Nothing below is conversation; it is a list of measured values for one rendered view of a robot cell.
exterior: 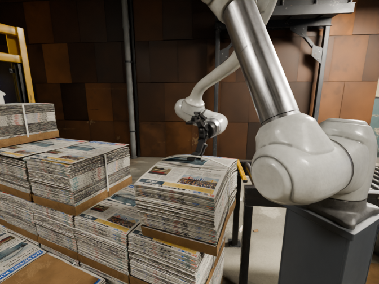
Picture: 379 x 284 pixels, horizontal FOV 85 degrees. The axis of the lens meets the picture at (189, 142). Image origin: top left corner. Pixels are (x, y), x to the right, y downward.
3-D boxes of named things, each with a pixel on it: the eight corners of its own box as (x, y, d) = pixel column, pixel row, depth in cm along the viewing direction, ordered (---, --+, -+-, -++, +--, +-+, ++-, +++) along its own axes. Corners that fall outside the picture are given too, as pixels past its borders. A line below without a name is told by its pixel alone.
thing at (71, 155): (72, 165, 85) (71, 163, 85) (29, 157, 96) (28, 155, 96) (129, 146, 118) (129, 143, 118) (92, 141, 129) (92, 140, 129)
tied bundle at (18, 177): (30, 203, 100) (22, 157, 95) (-1, 191, 112) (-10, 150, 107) (96, 176, 133) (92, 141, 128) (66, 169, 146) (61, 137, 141)
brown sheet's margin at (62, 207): (75, 216, 88) (74, 207, 87) (32, 203, 99) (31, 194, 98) (132, 182, 122) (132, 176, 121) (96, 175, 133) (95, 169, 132)
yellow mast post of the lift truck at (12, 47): (46, 233, 192) (10, 25, 154) (40, 230, 195) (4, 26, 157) (55, 227, 200) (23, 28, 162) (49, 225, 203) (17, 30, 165)
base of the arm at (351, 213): (386, 208, 64) (390, 191, 62) (351, 231, 53) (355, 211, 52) (324, 186, 79) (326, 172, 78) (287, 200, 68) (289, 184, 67)
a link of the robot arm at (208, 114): (217, 141, 102) (194, 129, 106) (225, 133, 116) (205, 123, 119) (226, 121, 98) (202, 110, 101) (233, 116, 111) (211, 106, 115)
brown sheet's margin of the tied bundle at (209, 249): (216, 257, 67) (216, 247, 65) (141, 235, 77) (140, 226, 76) (227, 222, 80) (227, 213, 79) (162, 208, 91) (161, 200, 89)
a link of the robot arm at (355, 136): (379, 193, 61) (395, 119, 56) (348, 210, 52) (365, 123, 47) (321, 175, 75) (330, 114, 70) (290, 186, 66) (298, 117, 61)
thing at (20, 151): (18, 159, 94) (18, 156, 93) (-13, 151, 105) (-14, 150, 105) (88, 142, 126) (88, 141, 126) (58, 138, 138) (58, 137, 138)
